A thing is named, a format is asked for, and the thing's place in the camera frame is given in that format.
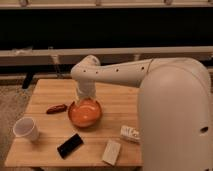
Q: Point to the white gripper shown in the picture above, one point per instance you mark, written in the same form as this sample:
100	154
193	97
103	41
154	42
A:
86	90

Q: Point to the orange ceramic bowl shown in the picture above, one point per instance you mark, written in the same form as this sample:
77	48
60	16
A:
85	113

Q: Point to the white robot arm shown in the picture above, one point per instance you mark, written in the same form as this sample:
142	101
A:
174	108

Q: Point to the brown sausage-shaped object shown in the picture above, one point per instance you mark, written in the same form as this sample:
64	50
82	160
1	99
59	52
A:
56	109

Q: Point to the black rectangular phone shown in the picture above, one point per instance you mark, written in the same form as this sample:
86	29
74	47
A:
69	146

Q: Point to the wooden table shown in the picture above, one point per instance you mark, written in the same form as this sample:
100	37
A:
119	108

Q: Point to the white printed snack packet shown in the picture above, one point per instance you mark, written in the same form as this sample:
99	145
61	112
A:
129	133

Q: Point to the white rectangular block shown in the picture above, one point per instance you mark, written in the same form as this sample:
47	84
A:
111	152

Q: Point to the white paper cup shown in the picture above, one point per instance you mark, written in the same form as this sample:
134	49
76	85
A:
26	128

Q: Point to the grey horizontal rail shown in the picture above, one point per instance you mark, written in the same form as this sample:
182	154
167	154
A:
27	57

